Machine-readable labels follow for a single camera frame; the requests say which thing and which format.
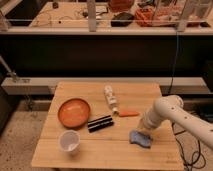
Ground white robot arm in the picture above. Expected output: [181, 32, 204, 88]
[138, 95, 213, 150]

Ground white ceramic cup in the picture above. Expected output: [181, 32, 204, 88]
[59, 130, 80, 155]

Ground white tube bottle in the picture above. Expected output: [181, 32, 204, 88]
[104, 85, 118, 114]

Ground orange carrot toy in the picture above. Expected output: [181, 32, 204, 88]
[119, 110, 140, 117]

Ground black rectangular box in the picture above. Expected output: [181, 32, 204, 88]
[87, 115, 114, 133]

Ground orange bowl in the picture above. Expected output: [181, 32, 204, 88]
[58, 98, 91, 128]

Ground wooden table board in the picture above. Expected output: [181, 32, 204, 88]
[31, 82, 184, 171]

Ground black bag on bench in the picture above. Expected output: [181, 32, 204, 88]
[111, 12, 134, 27]

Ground orange crate on bench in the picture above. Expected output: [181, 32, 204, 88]
[134, 7, 201, 28]

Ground blue hanging cable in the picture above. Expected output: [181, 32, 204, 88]
[167, 31, 180, 95]

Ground metal clamp bracket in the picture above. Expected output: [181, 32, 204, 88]
[0, 54, 32, 84]

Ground black floor cables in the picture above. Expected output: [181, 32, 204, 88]
[172, 124, 208, 171]

